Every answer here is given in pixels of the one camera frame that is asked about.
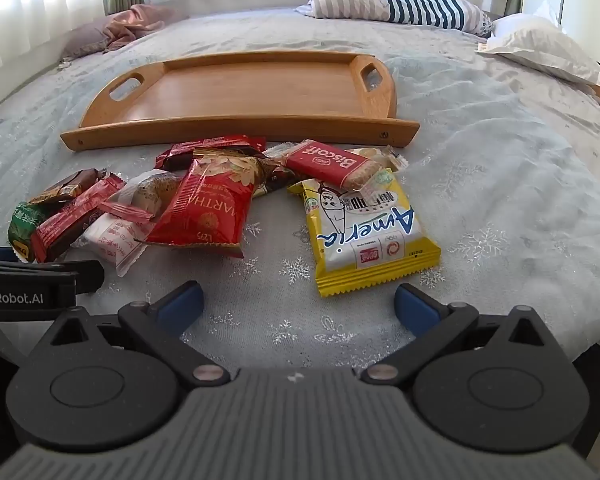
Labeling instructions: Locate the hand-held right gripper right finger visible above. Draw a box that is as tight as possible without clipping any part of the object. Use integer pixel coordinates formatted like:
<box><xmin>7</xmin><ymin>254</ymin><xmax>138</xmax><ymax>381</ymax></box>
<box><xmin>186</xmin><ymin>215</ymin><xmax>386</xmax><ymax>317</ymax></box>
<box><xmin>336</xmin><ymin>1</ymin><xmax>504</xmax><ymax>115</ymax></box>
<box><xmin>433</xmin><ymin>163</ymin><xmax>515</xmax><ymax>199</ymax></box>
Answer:
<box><xmin>361</xmin><ymin>283</ymin><xmax>576</xmax><ymax>389</ymax></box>

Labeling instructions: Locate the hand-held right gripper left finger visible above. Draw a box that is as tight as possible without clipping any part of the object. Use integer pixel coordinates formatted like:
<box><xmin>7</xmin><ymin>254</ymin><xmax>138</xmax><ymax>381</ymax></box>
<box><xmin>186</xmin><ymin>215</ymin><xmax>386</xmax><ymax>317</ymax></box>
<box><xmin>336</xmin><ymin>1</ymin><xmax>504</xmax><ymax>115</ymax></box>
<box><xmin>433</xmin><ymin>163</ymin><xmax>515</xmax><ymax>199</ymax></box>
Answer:
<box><xmin>27</xmin><ymin>281</ymin><xmax>231</xmax><ymax>390</ymax></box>

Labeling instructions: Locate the green snack packet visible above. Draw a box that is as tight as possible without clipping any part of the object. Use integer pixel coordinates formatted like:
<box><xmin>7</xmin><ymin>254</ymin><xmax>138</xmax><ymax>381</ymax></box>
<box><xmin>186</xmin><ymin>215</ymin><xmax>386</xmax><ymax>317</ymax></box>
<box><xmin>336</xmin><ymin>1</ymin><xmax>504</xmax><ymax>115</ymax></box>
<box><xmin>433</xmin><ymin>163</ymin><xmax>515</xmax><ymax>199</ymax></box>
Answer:
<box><xmin>7</xmin><ymin>201</ymin><xmax>48</xmax><ymax>263</ymax></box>

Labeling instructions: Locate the white packet with red print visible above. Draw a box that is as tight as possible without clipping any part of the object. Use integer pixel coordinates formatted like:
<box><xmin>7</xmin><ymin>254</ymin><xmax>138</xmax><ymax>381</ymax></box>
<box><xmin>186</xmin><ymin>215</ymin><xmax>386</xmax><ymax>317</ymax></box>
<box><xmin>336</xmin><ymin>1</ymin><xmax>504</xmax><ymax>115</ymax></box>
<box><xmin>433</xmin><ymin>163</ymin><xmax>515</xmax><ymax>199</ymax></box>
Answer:
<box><xmin>77</xmin><ymin>212</ymin><xmax>147</xmax><ymax>278</ymax></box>

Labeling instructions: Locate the red and brown bar packet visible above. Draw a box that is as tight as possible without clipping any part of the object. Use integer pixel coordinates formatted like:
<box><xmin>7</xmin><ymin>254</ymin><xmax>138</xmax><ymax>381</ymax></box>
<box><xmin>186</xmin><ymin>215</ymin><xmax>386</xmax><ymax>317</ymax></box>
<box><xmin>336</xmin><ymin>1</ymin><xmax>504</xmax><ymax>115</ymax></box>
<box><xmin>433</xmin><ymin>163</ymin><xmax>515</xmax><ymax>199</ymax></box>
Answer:
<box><xmin>30</xmin><ymin>174</ymin><xmax>127</xmax><ymax>264</ymax></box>

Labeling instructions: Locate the yellow and white snack packet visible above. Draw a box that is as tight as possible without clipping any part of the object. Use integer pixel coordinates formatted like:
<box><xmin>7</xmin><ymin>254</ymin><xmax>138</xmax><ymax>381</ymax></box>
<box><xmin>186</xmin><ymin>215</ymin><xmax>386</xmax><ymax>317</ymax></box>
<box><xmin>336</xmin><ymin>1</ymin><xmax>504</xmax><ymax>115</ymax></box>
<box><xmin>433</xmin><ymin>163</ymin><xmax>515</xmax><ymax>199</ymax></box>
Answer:
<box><xmin>286</xmin><ymin>167</ymin><xmax>442</xmax><ymax>299</ymax></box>

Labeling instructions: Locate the brown chocolate bar packet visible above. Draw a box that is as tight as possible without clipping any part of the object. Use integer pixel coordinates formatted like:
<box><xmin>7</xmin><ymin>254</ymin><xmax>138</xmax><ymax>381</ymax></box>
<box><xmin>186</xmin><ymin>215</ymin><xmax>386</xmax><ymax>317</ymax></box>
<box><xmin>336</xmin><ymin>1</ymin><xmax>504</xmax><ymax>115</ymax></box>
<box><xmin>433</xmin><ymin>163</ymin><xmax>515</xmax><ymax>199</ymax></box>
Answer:
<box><xmin>28</xmin><ymin>168</ymin><xmax>108</xmax><ymax>207</ymax></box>

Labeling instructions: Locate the large red seed bag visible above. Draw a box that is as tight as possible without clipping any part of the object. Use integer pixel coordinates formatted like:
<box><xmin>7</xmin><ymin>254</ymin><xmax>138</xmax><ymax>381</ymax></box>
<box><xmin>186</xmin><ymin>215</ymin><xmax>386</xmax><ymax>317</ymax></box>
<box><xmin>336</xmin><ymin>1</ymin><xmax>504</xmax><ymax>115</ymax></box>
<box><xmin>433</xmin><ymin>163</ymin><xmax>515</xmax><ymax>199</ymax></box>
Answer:
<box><xmin>145</xmin><ymin>147</ymin><xmax>267</xmax><ymax>259</ymax></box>

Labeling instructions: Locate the small clear red biscuit packet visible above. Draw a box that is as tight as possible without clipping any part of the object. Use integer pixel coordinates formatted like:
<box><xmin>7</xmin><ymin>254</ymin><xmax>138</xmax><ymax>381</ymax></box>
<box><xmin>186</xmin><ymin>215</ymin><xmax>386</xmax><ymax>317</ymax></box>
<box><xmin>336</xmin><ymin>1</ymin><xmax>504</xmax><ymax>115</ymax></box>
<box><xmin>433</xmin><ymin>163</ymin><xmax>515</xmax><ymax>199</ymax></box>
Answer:
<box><xmin>96</xmin><ymin>170</ymin><xmax>183</xmax><ymax>226</ymax></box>

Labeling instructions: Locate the clear cracker packet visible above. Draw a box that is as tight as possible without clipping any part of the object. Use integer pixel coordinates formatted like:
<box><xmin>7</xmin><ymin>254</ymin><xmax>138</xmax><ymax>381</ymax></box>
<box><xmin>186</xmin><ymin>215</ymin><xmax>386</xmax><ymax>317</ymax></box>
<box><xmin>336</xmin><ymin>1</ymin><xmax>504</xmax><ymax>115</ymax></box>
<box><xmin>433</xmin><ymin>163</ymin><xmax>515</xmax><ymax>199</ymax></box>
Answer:
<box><xmin>262</xmin><ymin>142</ymin><xmax>410</xmax><ymax>173</ymax></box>

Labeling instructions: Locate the long dark red packet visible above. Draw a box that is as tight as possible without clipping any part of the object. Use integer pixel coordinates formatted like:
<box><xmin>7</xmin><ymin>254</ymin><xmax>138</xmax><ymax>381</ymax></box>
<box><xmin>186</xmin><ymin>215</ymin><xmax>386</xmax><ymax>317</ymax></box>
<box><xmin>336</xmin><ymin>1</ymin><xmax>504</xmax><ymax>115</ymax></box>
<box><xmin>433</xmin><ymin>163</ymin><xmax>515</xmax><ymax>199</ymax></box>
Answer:
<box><xmin>192</xmin><ymin>134</ymin><xmax>268</xmax><ymax>158</ymax></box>

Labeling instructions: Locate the red caramel biscuit packet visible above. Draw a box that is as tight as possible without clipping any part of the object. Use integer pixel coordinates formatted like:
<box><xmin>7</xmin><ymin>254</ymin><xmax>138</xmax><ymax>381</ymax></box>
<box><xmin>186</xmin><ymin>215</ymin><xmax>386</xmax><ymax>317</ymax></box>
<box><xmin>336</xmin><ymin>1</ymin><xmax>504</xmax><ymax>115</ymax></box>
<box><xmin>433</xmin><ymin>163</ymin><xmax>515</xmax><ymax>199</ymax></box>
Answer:
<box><xmin>282</xmin><ymin>139</ymin><xmax>376</xmax><ymax>193</ymax></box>

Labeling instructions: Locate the wooden tray with handles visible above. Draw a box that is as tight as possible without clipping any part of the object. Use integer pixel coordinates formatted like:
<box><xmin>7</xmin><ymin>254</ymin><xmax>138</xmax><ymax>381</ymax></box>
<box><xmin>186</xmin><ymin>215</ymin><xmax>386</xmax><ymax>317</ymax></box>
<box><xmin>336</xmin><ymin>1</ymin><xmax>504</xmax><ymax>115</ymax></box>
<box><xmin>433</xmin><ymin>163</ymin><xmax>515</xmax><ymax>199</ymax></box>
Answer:
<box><xmin>60</xmin><ymin>51</ymin><xmax>421</xmax><ymax>152</ymax></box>

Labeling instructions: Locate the grey snowflake bed sheet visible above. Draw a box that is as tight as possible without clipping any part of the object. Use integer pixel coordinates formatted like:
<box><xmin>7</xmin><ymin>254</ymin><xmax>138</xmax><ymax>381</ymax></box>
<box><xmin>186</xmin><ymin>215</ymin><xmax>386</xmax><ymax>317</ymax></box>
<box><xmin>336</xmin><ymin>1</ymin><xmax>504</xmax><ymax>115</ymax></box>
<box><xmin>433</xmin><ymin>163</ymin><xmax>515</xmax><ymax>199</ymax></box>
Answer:
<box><xmin>0</xmin><ymin>7</ymin><xmax>600</xmax><ymax>376</ymax></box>

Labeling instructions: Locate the lavender pillow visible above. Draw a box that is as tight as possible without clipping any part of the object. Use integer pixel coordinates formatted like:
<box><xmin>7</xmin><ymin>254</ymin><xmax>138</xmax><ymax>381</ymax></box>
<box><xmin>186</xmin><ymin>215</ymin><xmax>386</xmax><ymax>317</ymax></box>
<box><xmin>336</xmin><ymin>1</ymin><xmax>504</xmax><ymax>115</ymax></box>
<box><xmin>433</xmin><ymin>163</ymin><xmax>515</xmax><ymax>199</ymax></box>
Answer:
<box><xmin>60</xmin><ymin>22</ymin><xmax>112</xmax><ymax>60</ymax></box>

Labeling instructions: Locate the white sheer curtain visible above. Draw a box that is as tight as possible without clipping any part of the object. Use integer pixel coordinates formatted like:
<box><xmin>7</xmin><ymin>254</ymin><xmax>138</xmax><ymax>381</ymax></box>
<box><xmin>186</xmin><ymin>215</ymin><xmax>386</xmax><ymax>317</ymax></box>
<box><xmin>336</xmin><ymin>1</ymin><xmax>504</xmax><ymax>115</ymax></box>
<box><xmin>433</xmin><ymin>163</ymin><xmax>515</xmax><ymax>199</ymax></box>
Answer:
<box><xmin>0</xmin><ymin>0</ymin><xmax>511</xmax><ymax>78</ymax></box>

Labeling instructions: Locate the pink crumpled cloth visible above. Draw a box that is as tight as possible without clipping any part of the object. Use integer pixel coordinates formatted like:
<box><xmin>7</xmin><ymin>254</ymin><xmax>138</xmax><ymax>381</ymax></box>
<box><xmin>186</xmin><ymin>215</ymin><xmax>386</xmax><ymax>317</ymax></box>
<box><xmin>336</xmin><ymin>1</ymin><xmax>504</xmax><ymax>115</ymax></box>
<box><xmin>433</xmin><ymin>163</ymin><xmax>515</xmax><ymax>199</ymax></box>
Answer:
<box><xmin>101</xmin><ymin>4</ymin><xmax>177</xmax><ymax>55</ymax></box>

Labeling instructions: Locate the white pillow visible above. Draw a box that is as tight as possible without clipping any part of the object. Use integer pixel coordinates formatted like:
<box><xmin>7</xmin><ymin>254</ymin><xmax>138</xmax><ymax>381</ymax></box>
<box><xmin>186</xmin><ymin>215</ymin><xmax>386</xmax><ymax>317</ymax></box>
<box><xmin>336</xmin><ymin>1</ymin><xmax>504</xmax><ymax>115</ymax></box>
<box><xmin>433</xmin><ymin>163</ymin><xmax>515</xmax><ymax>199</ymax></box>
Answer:
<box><xmin>475</xmin><ymin>1</ymin><xmax>600</xmax><ymax>92</ymax></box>

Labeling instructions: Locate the striped pillow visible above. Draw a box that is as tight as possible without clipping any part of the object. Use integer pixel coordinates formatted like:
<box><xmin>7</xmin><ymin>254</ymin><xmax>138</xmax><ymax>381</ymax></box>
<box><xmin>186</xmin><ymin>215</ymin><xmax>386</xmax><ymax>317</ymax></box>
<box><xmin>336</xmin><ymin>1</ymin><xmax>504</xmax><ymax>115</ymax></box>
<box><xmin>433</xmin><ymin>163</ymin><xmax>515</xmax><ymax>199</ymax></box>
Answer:
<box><xmin>295</xmin><ymin>0</ymin><xmax>493</xmax><ymax>37</ymax></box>

